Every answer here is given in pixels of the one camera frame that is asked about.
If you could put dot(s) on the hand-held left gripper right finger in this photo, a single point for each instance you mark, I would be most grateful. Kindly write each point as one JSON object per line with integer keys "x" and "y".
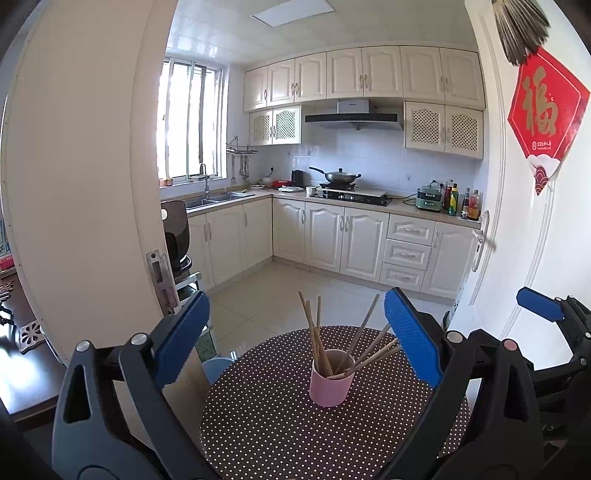
{"x": 413, "y": 337}

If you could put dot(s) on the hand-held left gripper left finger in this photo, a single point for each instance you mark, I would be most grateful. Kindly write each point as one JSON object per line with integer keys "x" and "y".
{"x": 184, "y": 337}

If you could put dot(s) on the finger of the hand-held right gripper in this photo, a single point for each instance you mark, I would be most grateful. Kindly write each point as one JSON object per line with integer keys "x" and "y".
{"x": 540, "y": 304}
{"x": 554, "y": 371}

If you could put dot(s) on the bunch of wooden chopsticks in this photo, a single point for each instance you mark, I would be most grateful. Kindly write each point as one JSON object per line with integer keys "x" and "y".
{"x": 318, "y": 350}

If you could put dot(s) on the pink cup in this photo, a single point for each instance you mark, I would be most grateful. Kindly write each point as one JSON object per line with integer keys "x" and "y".
{"x": 330, "y": 390}

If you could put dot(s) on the blue plastic stool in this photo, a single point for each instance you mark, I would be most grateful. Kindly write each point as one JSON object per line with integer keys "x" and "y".
{"x": 217, "y": 369}

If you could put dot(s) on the black round appliance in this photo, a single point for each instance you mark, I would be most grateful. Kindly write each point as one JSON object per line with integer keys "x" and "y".
{"x": 178, "y": 230}

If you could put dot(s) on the brown polka dot tablecloth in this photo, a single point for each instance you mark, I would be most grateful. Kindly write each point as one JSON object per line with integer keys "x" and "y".
{"x": 258, "y": 415}

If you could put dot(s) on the amber sauce bottle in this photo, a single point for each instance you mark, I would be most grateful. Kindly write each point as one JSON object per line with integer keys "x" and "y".
{"x": 474, "y": 207}

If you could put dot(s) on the cream lower kitchen cabinets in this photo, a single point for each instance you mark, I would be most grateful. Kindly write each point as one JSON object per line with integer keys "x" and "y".
{"x": 351, "y": 235}

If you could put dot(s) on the cream kitchen cabinets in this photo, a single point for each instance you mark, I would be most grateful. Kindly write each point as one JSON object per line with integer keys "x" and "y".
{"x": 351, "y": 235}
{"x": 364, "y": 74}

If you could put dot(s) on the dark sauce bottle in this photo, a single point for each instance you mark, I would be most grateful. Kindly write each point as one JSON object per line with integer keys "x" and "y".
{"x": 465, "y": 205}

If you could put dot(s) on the green yellow bottle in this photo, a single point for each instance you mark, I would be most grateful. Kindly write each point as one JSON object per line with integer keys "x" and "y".
{"x": 454, "y": 203}

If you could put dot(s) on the green countertop cooker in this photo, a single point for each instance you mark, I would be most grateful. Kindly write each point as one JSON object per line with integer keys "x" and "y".
{"x": 429, "y": 199}

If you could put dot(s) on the red cap bottle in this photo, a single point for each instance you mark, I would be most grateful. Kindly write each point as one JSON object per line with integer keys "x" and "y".
{"x": 448, "y": 197}

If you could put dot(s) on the steel kitchen sink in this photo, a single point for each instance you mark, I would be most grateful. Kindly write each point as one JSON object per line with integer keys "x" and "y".
{"x": 219, "y": 197}

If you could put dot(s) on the gas stove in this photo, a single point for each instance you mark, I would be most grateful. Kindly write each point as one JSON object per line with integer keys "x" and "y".
{"x": 353, "y": 196}

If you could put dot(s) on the pale cut-out trivet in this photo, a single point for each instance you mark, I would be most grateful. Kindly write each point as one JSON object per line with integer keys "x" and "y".
{"x": 31, "y": 338}

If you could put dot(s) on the steel faucet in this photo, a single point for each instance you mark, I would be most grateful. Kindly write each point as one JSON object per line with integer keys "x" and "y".
{"x": 205, "y": 177}

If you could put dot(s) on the dark wooden table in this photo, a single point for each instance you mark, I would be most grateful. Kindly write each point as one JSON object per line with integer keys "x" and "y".
{"x": 23, "y": 378}

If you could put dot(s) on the wok with lid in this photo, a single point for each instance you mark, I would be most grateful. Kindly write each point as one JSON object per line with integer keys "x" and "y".
{"x": 340, "y": 176}

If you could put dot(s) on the white mug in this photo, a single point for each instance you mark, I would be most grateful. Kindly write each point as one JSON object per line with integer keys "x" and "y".
{"x": 310, "y": 190}

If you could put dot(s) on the black small gadget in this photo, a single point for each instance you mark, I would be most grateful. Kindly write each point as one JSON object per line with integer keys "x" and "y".
{"x": 4, "y": 314}

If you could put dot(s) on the red tray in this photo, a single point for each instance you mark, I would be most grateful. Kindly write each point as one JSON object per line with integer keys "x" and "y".
{"x": 281, "y": 183}

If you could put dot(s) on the brown cut-out coaster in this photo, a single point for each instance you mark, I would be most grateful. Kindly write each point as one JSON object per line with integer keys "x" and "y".
{"x": 5, "y": 293}

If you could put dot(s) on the red and white box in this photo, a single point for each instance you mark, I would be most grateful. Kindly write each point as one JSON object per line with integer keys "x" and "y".
{"x": 7, "y": 263}

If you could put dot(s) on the black kettle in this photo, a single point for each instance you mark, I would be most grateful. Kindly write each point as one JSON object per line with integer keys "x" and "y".
{"x": 298, "y": 177}

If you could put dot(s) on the cream door with latch plate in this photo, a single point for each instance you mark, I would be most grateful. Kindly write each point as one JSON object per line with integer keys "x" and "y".
{"x": 92, "y": 161}

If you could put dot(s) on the wide lattice door cabinet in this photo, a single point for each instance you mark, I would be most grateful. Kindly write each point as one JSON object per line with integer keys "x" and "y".
{"x": 443, "y": 130}

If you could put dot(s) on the kitchen window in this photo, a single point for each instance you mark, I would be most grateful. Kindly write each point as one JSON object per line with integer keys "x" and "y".
{"x": 191, "y": 120}

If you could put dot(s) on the range hood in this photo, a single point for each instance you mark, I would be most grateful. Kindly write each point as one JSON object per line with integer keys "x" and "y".
{"x": 353, "y": 118}

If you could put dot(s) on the small lattice door cabinet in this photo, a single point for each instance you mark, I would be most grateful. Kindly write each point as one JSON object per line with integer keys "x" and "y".
{"x": 275, "y": 125}

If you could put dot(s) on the cream upper kitchen cabinets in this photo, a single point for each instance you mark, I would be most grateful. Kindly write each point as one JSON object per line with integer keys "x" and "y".
{"x": 364, "y": 74}

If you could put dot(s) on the grey hanging duster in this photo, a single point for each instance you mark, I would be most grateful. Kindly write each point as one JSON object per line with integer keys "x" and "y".
{"x": 519, "y": 30}

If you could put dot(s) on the ceiling light panel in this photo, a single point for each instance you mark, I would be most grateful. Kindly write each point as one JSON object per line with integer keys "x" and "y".
{"x": 293, "y": 11}

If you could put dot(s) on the wall rack with utensils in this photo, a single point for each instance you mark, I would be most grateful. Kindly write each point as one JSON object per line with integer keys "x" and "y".
{"x": 241, "y": 152}

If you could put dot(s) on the red diamond wall poster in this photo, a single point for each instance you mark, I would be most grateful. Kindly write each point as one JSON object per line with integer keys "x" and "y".
{"x": 545, "y": 106}

